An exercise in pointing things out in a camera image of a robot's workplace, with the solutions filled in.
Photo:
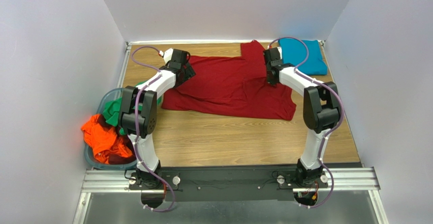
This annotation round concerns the folded blue t shirt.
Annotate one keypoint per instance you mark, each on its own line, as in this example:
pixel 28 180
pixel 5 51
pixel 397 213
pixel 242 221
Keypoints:
pixel 294 53

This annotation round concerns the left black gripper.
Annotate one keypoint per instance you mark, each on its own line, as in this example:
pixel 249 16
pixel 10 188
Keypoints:
pixel 186 71

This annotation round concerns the dark red t shirt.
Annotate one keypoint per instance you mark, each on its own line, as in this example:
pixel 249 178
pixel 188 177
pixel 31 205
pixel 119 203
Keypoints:
pixel 232 86

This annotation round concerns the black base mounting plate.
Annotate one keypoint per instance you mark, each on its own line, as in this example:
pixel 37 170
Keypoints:
pixel 230 183

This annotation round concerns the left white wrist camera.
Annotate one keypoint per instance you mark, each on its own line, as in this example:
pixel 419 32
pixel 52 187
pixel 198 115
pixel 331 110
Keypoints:
pixel 166 55

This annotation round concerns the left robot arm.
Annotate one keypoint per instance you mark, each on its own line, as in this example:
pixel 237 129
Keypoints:
pixel 147 163

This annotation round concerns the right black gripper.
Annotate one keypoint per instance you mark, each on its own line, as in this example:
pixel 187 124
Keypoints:
pixel 270 76

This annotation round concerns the aluminium rail frame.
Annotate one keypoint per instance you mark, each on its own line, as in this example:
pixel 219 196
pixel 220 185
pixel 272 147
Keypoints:
pixel 345 179

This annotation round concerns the orange t shirt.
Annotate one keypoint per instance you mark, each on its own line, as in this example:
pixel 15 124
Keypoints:
pixel 100 136

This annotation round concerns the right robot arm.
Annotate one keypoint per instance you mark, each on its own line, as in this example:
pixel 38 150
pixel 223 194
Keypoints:
pixel 321 111

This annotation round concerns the green t shirt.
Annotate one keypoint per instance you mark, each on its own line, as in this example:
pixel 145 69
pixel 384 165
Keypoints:
pixel 113 110

